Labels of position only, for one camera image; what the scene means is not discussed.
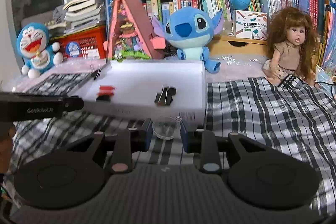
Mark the large black binder clip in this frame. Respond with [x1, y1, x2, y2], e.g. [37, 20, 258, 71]
[154, 86, 177, 106]

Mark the wooden drawer unit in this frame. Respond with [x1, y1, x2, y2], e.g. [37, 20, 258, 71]
[207, 35, 267, 56]

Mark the stack of papers and books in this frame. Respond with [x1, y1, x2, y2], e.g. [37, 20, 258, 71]
[44, 0, 129, 34]

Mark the Doraemon plush toy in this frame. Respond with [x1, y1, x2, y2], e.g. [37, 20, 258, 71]
[17, 23, 63, 79]

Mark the blue Stitch plush toy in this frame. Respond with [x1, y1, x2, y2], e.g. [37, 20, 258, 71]
[151, 7, 224, 74]

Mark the pink triangular diorama house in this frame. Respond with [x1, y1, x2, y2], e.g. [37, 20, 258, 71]
[104, 0, 166, 61]

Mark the black cable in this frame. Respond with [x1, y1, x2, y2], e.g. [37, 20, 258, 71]
[313, 77, 336, 100]

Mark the red plastic crate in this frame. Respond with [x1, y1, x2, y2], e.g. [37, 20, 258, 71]
[50, 26, 106, 59]

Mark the brown haired baby doll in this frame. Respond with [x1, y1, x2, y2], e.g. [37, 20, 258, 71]
[262, 7, 317, 86]

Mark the pink fleece blanket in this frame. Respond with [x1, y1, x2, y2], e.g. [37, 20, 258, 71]
[206, 53, 266, 83]

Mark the white printed cardboard box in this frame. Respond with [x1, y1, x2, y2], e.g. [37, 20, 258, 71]
[234, 10, 268, 40]

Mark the white cardboard box tray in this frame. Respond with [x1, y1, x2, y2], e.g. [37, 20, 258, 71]
[71, 60, 207, 124]

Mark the small binder clip on box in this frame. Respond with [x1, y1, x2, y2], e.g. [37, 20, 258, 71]
[91, 65, 104, 81]

